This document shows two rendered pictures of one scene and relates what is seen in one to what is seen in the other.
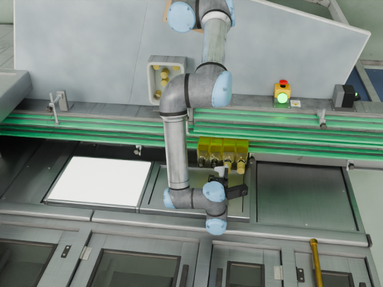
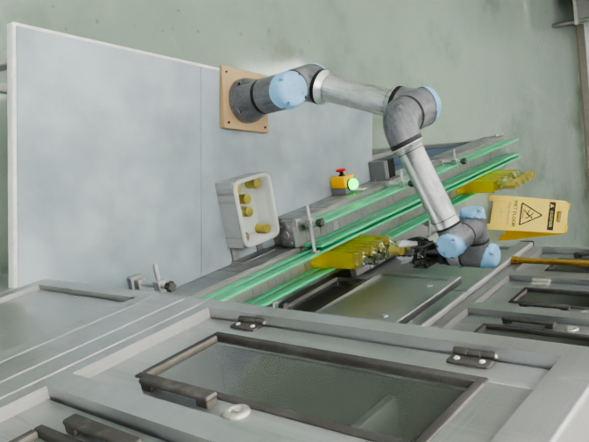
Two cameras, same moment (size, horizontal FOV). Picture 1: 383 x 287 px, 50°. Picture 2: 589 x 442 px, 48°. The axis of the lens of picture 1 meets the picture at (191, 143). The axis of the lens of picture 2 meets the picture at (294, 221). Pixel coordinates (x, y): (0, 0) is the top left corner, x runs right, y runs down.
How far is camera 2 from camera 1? 1.94 m
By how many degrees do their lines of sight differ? 55
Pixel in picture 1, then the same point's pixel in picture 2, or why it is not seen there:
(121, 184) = not seen: hidden behind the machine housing
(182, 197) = (464, 230)
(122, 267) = not seen: hidden behind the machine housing
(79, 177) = not seen: hidden behind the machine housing
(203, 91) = (429, 101)
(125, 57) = (187, 198)
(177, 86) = (411, 103)
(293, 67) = (337, 154)
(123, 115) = (227, 278)
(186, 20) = (300, 89)
